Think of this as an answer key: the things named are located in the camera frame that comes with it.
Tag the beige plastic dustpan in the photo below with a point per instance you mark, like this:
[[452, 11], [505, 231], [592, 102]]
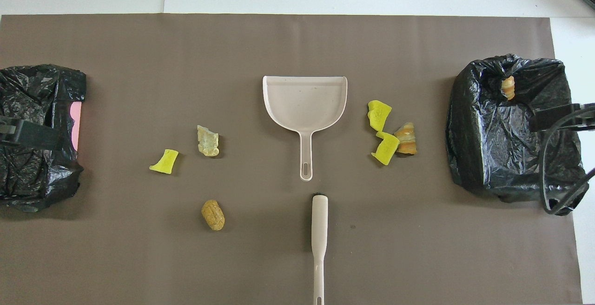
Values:
[[304, 105]]

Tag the beige hand brush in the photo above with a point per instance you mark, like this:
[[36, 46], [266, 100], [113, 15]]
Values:
[[320, 221]]

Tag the yellow sponge piece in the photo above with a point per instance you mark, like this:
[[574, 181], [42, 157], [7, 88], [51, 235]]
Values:
[[165, 162], [386, 149], [379, 114]]

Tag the small orange croissant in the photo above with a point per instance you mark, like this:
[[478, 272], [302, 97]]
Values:
[[509, 88]]

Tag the brown table mat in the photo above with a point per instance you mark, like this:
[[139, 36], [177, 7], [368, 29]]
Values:
[[297, 44]]

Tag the black plastic trash bag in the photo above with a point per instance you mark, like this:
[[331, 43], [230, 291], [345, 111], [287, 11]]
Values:
[[37, 91], [488, 133]]

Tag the pink plastic bin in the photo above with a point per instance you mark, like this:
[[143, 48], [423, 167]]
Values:
[[76, 123]]

